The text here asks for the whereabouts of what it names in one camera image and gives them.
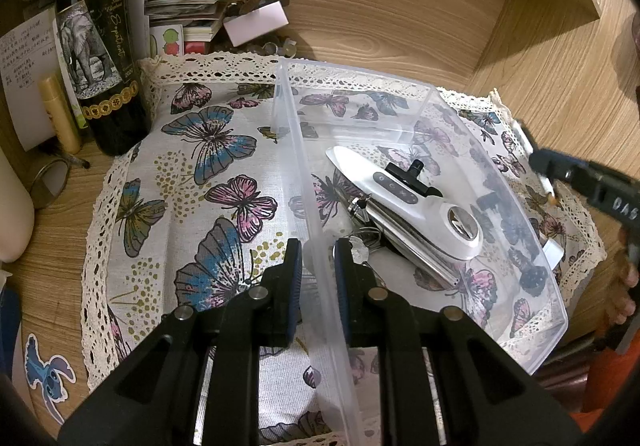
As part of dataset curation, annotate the white handheld thermometer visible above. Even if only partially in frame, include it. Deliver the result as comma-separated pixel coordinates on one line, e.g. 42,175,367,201
326,146,485,261

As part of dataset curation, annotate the pile of small metal caps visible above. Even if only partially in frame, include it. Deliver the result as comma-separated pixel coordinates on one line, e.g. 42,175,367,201
230,38,301,59

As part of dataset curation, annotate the handwritten white note paper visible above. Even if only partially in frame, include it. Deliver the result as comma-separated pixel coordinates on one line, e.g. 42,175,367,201
0,8,68,152

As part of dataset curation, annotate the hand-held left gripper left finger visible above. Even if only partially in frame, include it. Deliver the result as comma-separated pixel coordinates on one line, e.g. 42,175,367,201
57,238,303,446

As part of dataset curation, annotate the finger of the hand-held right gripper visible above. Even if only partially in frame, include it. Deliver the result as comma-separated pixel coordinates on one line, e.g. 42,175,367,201
529,147,593,184

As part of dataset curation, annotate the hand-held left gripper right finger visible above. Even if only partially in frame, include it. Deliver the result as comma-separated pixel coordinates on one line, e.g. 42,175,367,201
334,238,583,446

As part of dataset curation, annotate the dark wine bottle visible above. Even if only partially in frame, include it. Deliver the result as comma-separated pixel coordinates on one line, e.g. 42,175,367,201
52,0,151,157

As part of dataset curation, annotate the cream white bottle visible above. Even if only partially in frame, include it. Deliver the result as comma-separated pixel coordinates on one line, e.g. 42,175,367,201
0,146,36,264

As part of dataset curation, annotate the yellow tube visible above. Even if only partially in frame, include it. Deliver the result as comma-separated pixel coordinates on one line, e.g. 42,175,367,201
39,75,83,154

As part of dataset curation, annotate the clear plastic storage container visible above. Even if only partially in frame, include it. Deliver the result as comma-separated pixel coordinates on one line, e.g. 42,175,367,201
272,57,570,446

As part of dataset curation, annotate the butterfly print lace cloth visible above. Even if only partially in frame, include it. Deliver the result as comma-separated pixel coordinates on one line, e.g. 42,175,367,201
80,51,608,446

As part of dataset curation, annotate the white power adapter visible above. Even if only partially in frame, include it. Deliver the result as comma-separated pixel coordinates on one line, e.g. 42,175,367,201
542,238,566,267

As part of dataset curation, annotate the white card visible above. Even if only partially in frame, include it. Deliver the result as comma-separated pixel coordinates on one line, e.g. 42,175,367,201
222,1,290,47

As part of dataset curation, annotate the person's right hand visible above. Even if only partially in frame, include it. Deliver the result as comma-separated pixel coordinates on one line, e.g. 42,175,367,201
607,227,636,327

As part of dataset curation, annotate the round metal-framed mirror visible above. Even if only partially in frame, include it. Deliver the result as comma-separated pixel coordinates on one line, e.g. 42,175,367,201
27,157,91,209

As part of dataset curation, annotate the silver metal tool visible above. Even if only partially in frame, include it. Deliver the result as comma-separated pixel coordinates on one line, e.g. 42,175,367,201
347,196,461,288

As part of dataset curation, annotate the blue cartoon sticker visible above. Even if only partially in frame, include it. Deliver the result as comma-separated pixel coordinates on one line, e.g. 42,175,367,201
24,333,77,424

